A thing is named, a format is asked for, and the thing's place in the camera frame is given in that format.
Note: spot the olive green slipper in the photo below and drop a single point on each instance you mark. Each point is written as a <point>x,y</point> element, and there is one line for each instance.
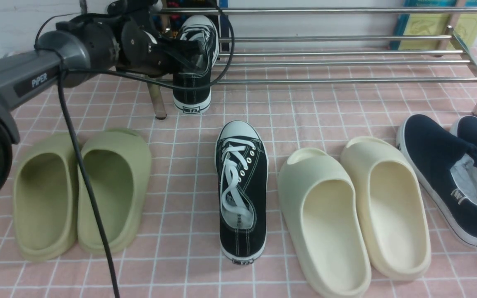
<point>45,197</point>
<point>118,163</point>

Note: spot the stainless steel shoe rack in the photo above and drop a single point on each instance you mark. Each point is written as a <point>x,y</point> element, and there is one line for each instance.
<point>461,55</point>

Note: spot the black canvas sneaker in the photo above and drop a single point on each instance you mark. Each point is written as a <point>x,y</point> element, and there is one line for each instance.
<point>201,32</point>
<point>242,165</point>

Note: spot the teal and yellow book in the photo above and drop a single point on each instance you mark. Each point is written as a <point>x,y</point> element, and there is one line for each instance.
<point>431,24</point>

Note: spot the left navy slip-on shoe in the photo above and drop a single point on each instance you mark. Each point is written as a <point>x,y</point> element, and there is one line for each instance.
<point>446,166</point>

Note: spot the left cream foam slipper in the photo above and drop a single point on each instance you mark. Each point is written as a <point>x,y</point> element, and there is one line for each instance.
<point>317,200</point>

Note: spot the right olive green slipper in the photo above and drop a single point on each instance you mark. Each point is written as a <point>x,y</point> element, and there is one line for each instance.
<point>118,163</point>

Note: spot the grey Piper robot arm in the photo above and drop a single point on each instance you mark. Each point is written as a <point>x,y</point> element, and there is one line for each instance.
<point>76,51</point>

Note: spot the cream foam slipper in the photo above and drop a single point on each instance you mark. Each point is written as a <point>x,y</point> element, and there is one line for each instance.
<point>317,200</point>
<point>390,208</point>

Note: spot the right cream foam slipper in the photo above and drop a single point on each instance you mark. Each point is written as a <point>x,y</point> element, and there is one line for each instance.
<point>390,208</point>

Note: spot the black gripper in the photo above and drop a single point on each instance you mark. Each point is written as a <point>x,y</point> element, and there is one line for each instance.
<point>143,49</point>

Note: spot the left olive green slipper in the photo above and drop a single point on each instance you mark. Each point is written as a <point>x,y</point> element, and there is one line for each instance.
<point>45,197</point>

